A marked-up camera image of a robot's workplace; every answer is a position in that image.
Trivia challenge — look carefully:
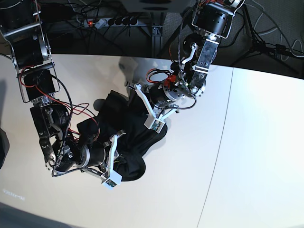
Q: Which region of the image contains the black tripod stand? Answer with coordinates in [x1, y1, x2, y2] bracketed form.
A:
[230, 3, 304, 74]

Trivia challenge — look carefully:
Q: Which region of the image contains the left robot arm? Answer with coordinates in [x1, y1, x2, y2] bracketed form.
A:
[125, 0, 245, 132]

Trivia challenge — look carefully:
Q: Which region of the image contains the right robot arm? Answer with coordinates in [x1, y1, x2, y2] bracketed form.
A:
[0, 0, 124, 188]

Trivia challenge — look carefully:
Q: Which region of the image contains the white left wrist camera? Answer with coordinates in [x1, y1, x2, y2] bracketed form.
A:
[144, 115, 165, 133]

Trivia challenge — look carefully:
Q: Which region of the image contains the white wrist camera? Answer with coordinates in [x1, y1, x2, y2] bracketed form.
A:
[144, 115, 165, 133]
[102, 171, 122, 190]

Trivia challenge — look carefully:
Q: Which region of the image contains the grey power strip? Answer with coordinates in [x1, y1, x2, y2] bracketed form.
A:
[83, 17, 141, 29]

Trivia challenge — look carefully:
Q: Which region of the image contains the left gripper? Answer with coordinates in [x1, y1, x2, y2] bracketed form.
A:
[125, 81, 197, 122]

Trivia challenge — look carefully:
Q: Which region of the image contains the dark grey T-shirt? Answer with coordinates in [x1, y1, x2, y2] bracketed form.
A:
[77, 91, 168, 182]

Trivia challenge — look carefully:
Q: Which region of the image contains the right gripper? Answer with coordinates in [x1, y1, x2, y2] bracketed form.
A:
[79, 130, 126, 181]

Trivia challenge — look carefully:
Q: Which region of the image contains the aluminium frame post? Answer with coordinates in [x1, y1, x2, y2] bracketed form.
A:
[150, 12, 166, 58]

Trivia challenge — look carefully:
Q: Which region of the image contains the grey cable on floor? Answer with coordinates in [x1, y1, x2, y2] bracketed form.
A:
[249, 0, 304, 60]

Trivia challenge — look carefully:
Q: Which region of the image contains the dark object at left edge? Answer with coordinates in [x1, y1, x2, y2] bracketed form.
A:
[0, 129, 10, 168]

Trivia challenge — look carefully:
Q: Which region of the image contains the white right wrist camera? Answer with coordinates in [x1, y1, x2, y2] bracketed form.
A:
[102, 171, 122, 190]

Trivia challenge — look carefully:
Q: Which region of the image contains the grey base camera mount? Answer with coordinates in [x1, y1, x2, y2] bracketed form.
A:
[121, 0, 196, 13]

